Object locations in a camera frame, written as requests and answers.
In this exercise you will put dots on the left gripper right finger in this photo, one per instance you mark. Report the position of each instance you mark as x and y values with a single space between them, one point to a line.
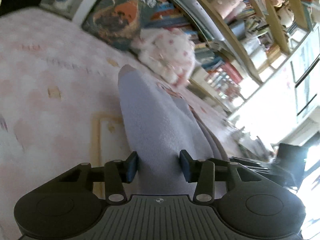
200 172

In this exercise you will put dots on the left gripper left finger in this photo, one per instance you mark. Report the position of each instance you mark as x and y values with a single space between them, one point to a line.
117 173

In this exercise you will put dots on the lavender and mauve cloth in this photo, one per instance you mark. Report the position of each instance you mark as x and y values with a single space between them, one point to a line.
159 124

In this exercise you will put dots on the pink white plush bunny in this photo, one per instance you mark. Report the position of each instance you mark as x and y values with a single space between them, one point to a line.
168 53

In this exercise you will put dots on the white wooden bookshelf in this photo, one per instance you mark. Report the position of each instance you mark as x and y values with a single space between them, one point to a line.
81 11

